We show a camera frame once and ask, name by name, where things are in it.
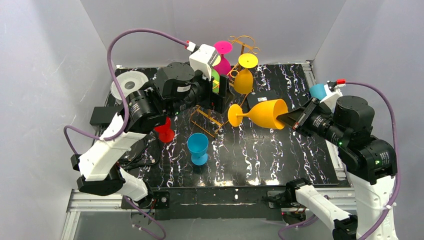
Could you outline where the teal wine glass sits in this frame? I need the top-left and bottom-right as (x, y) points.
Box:
(309, 83), (327, 101)

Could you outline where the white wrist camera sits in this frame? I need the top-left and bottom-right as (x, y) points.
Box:
(320, 78), (346, 112)
(185, 41), (219, 82)

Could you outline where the black coiled cable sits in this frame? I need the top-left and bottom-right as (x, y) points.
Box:
(117, 137), (162, 168)

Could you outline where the purple cable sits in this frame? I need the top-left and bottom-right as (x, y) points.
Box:
(62, 28), (190, 240)
(277, 81), (398, 240)

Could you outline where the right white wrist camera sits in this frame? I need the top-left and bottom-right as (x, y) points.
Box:
(320, 78), (346, 112)

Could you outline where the green wine glass pale base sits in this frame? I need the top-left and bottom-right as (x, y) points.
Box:
(211, 55), (221, 94)

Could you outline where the red wine glass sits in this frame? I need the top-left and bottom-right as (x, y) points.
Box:
(154, 116), (175, 143)

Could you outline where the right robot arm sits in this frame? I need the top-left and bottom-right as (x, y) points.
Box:
(277, 95), (397, 240)

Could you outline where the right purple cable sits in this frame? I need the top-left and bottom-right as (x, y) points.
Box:
(277, 81), (398, 240)

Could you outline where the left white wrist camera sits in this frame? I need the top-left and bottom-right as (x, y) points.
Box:
(185, 41), (219, 82)

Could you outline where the black block left edge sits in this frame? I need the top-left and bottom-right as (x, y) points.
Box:
(89, 105), (124, 127)

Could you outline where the magenta wine glass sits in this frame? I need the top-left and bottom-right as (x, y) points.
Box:
(213, 41), (233, 76)

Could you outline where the blue wine glass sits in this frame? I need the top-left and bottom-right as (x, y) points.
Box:
(187, 132), (209, 166)

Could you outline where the gold wire glass rack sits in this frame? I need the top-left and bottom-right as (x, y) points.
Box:
(190, 35), (260, 138)

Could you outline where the white filament spool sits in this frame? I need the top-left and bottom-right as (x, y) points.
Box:
(110, 70), (149, 104)

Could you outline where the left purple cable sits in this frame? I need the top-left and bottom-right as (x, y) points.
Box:
(62, 28), (190, 240)

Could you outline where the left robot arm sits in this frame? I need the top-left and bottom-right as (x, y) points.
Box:
(71, 62), (234, 202)

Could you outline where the black flat box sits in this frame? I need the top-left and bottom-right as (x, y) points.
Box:
(246, 90), (280, 110)

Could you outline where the orange glass yellow base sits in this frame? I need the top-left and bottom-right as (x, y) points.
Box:
(233, 53), (259, 95)
(227, 99), (289, 130)

